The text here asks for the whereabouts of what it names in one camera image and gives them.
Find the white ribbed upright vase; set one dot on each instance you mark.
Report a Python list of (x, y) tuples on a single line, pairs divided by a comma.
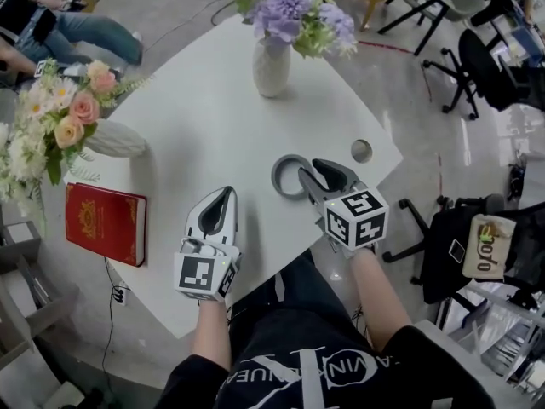
[(271, 68)]

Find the beige cloth bag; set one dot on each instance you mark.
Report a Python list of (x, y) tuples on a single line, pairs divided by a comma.
[(487, 245)]

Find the red hardcover book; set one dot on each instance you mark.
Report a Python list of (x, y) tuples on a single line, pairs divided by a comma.
[(102, 222)]

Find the purple flower bouquet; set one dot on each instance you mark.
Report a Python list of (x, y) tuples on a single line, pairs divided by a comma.
[(283, 7)]

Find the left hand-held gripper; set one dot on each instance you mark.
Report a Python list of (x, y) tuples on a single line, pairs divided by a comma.
[(193, 271)]

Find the silver metal shelf frame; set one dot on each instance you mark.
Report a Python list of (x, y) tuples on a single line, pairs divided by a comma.
[(502, 335)]

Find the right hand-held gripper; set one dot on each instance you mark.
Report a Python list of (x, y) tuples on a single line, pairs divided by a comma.
[(355, 215)]

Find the black mesh office chair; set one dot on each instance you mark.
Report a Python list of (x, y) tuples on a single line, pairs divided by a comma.
[(494, 73)]

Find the white power strip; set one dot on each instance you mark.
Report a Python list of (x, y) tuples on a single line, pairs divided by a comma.
[(120, 295)]

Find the pink and white flower bouquet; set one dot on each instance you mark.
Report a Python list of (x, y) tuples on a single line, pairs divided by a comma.
[(47, 117)]

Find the grey roll of tape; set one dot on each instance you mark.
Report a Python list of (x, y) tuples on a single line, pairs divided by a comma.
[(279, 183)]

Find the white phone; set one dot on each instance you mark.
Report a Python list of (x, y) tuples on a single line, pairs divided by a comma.
[(457, 251)]

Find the person's left forearm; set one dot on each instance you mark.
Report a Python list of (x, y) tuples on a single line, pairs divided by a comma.
[(212, 330)]

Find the person's right forearm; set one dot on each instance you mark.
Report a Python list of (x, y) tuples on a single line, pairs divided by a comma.
[(376, 296)]

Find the grey metal rack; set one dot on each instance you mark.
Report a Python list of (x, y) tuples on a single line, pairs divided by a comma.
[(25, 296)]

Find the person's black printed t-shirt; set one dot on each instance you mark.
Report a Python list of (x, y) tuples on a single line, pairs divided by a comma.
[(298, 373)]

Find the person's black trousers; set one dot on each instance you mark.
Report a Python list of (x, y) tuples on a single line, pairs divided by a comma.
[(298, 288)]

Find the white ribbed round vase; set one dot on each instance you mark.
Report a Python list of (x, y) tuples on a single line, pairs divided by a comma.
[(115, 141)]

